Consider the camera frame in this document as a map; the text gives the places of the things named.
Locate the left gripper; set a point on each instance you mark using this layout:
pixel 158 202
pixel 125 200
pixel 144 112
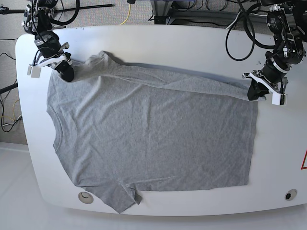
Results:
pixel 271 78

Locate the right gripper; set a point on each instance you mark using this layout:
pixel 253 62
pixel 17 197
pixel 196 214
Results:
pixel 50 50

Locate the grey T-shirt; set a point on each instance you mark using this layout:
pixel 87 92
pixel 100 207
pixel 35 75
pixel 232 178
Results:
pixel 123 129

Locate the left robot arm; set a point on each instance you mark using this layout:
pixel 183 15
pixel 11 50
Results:
pixel 287 20

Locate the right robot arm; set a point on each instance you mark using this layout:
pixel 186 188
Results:
pixel 38 22

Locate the black tripod stand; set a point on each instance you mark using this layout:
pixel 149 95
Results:
pixel 6 10

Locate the red warning triangle sticker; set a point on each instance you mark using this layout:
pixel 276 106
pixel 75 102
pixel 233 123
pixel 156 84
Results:
pixel 304 163

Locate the table grommet hole right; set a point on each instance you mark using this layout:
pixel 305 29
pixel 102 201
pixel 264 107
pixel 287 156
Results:
pixel 291 194

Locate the table grommet hole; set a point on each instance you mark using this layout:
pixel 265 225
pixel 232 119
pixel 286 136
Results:
pixel 85 197
pixel 291 194

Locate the table grommet hole left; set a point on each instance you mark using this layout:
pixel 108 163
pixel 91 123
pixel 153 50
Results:
pixel 85 197

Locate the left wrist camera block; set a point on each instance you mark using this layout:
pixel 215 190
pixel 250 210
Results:
pixel 279 98

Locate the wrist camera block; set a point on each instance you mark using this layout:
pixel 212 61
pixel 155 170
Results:
pixel 34 71
pixel 279 98

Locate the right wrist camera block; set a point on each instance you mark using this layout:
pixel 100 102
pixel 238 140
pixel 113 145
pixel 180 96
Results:
pixel 34 71

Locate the black metal frame base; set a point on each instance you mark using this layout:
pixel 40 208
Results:
pixel 164 13

